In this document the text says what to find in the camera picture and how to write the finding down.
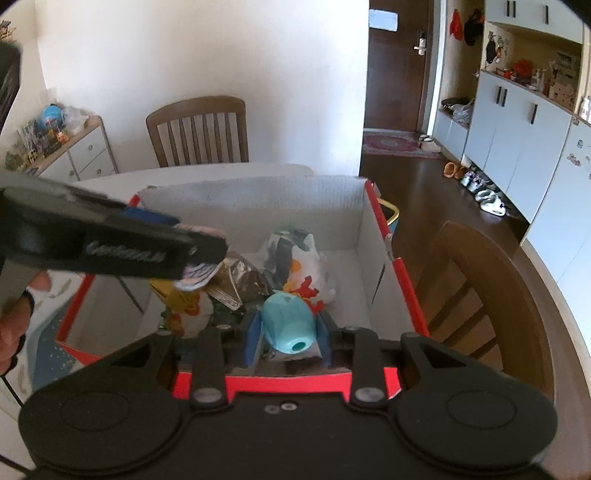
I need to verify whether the white cabinet with magnets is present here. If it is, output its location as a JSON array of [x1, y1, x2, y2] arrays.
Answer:
[[522, 117, 591, 296]]

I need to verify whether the shelf clutter of figurines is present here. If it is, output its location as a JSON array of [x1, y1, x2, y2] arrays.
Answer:
[[482, 30, 583, 112]]

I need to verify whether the light teal plastic toy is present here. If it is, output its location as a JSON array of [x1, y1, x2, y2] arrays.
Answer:
[[261, 292, 319, 355]]

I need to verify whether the black hanging bag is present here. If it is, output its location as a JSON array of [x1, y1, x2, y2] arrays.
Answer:
[[463, 9, 483, 47]]

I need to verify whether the person's left hand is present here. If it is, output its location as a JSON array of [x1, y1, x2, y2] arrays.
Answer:
[[0, 270, 51, 377]]

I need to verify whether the brown wooden door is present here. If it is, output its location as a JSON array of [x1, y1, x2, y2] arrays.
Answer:
[[364, 0, 435, 134]]

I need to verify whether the blue globe toy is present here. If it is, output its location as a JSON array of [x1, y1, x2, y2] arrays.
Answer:
[[41, 105, 65, 132]]

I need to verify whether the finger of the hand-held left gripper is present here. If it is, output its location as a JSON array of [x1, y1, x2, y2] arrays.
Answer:
[[69, 185, 180, 228], [83, 215, 228, 265]]

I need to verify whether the blue printed table mat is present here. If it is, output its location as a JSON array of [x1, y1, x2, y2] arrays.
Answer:
[[0, 272, 93, 398]]

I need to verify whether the silver foil packet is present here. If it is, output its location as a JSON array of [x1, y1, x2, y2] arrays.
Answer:
[[205, 258, 273, 310]]

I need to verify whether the pile of small toys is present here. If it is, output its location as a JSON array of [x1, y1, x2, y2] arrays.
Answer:
[[4, 104, 88, 169]]

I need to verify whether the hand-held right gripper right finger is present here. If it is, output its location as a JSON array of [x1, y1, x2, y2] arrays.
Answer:
[[318, 313, 469, 409]]

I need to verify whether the white drawer sideboard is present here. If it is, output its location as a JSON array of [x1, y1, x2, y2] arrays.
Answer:
[[34, 115, 118, 183]]

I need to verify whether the yellow packet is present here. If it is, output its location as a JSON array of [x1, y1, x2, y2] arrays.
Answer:
[[150, 277, 213, 324]]

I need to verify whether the row of shoes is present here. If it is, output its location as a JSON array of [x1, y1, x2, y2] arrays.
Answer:
[[459, 168, 509, 217]]

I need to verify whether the red cardboard box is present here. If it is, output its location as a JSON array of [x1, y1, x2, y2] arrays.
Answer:
[[55, 178, 430, 400]]

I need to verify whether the wooden slat-back chair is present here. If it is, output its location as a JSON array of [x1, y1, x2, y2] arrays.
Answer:
[[146, 95, 250, 168], [416, 220, 555, 398]]

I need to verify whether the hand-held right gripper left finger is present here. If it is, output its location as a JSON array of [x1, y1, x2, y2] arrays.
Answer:
[[111, 314, 265, 409]]

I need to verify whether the grey wall cabinet unit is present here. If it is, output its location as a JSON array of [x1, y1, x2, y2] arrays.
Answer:
[[431, 0, 591, 222]]

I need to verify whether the pile of bags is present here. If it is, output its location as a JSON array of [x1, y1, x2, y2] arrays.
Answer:
[[441, 97, 475, 123]]

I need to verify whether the patterned red rug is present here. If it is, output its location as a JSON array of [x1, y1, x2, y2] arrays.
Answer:
[[361, 129, 444, 160]]

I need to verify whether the red orange knot ornament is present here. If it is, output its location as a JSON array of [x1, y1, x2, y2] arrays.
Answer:
[[284, 274, 321, 315]]

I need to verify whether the white plastic bag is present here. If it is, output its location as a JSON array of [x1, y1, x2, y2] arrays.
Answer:
[[259, 226, 338, 305]]

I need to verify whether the yellow metal frame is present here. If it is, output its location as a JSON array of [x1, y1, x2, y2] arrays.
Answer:
[[378, 198, 400, 232]]

